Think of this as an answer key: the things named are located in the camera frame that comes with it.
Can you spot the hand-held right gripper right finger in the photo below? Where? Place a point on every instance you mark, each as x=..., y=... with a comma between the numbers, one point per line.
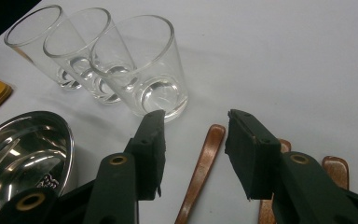
x=254, y=161

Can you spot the stainless steel bowl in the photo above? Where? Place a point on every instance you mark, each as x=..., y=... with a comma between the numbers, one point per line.
x=21, y=149

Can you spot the brown wooden spoon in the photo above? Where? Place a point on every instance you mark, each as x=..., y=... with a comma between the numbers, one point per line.
x=335, y=172
x=203, y=165
x=265, y=213

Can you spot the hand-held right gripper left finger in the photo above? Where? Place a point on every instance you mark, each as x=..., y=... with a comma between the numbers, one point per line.
x=149, y=155

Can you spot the white table mat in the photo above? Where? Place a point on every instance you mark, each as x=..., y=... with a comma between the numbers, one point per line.
x=276, y=62

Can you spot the clear drinking glass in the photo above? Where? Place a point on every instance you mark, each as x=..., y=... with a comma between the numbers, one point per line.
x=34, y=53
x=74, y=71
x=155, y=62

